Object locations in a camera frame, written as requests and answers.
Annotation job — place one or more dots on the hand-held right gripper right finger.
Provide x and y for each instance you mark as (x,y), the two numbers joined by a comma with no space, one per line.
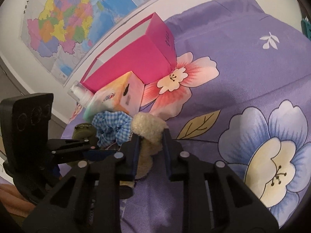
(166,153)

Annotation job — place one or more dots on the pink cardboard box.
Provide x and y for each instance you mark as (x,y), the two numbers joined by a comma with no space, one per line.
(136,60)

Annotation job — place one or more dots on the purple floral bedsheet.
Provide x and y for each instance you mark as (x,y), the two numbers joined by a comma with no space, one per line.
(230,77)

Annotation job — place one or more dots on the pastel tissue pack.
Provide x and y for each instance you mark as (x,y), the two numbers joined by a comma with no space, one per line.
(116,94)

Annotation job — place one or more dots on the blue gingham scrunchie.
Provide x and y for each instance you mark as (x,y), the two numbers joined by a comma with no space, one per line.
(109,126)

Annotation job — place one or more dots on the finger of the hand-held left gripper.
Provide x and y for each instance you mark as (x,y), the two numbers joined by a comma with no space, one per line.
(97,155)
(70,144)

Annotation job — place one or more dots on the beige fluffy scrunchie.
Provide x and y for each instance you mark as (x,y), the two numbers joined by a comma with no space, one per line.
(148,128)

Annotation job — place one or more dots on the colourful wall map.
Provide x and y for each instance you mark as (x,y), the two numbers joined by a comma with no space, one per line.
(68,17)

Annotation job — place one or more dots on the blue perforated plastic rack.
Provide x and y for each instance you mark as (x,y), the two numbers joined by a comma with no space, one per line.
(307,28)

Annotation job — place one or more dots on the white pump bottle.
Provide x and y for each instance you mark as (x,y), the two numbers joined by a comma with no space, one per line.
(80,94)

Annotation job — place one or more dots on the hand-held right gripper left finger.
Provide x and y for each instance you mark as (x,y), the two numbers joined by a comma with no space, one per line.
(134,155)

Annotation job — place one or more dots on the green plush toy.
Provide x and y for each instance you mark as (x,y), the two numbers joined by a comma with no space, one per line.
(85,131)

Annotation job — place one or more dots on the person's left forearm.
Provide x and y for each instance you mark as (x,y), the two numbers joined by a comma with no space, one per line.
(12,199)

